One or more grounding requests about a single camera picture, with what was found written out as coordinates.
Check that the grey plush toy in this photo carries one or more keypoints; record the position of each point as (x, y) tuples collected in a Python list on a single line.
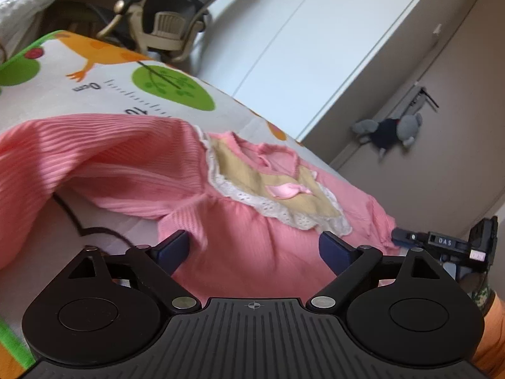
[(401, 129)]

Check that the white quilted pillow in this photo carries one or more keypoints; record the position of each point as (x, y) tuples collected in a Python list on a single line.
[(19, 24)]

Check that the pink ribbed child top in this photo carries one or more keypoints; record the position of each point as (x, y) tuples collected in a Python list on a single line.
[(254, 212)]

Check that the cartoon printed play mat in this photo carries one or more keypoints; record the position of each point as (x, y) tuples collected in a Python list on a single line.
[(64, 74)]

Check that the white wardrobe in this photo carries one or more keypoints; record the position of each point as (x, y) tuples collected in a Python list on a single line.
[(289, 60)]

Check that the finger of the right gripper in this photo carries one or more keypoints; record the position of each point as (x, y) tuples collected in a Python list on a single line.
[(407, 238)]

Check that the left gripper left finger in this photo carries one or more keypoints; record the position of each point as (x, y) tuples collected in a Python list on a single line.
[(154, 267)]

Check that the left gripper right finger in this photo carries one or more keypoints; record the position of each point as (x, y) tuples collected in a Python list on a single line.
[(356, 271)]

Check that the beige mesh office chair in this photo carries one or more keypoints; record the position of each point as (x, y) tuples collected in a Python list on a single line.
[(168, 26)]

